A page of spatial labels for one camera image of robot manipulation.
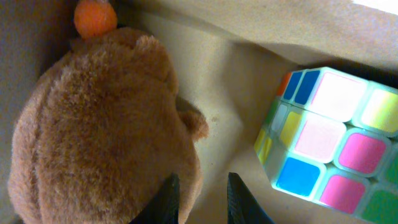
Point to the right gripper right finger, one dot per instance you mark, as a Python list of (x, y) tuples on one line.
[(243, 208)]

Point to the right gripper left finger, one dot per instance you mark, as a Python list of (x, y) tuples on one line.
[(164, 207)]

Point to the brown plush toy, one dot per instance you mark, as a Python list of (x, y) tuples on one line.
[(101, 132)]

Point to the pastel puzzle cube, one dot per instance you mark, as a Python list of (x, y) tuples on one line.
[(331, 138)]

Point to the white cardboard box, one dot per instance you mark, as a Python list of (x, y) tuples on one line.
[(230, 57)]

